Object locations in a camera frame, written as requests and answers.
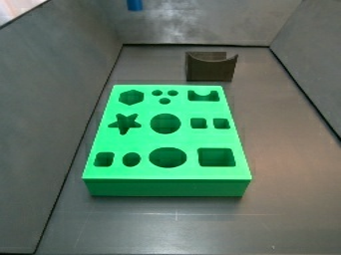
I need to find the black curved holder stand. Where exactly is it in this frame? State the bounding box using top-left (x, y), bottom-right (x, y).
top-left (185, 52), bottom-right (238, 82)

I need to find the blue oval cylinder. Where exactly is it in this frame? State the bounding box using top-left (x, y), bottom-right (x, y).
top-left (127, 0), bottom-right (144, 11)

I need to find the green shape sorting board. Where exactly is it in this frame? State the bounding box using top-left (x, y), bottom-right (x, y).
top-left (83, 85), bottom-right (252, 197)

